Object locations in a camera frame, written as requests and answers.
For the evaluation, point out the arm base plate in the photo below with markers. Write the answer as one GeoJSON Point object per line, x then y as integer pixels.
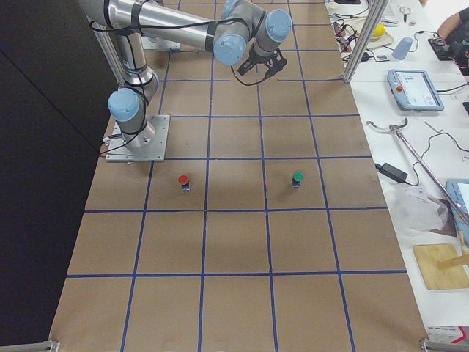
{"type": "Point", "coordinates": [149, 145]}
{"type": "Point", "coordinates": [159, 44]}

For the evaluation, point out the blue plastic cup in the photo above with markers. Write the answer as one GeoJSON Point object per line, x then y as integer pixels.
{"type": "Point", "coordinates": [402, 48]}

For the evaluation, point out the black power adapter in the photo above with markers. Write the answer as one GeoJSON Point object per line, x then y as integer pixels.
{"type": "Point", "coordinates": [391, 172]}

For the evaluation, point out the wooden cutting board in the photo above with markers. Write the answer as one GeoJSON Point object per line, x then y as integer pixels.
{"type": "Point", "coordinates": [441, 267]}

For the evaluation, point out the metal grabber stick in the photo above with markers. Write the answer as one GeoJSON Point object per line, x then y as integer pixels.
{"type": "Point", "coordinates": [397, 129]}

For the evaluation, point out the red push button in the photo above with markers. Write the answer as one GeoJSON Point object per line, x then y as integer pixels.
{"type": "Point", "coordinates": [184, 182]}

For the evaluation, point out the blue teach pendant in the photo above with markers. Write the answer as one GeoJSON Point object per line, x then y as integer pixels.
{"type": "Point", "coordinates": [458, 190]}
{"type": "Point", "coordinates": [414, 91]}

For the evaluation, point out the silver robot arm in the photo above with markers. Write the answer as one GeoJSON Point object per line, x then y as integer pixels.
{"type": "Point", "coordinates": [124, 73]}
{"type": "Point", "coordinates": [246, 35]}

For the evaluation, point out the yellow lemon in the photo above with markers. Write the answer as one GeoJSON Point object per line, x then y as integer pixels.
{"type": "Point", "coordinates": [379, 31]}

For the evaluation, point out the beige tray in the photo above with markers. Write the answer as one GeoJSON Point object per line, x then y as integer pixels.
{"type": "Point", "coordinates": [379, 38]}

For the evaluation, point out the clear plastic bag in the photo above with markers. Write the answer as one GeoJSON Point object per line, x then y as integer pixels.
{"type": "Point", "coordinates": [413, 208]}

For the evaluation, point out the aluminium frame post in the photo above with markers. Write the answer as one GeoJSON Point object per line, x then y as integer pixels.
{"type": "Point", "coordinates": [372, 20]}

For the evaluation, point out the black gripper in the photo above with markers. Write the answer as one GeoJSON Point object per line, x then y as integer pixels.
{"type": "Point", "coordinates": [271, 61]}

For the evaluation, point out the green push button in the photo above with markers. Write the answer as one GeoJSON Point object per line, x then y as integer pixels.
{"type": "Point", "coordinates": [297, 179]}

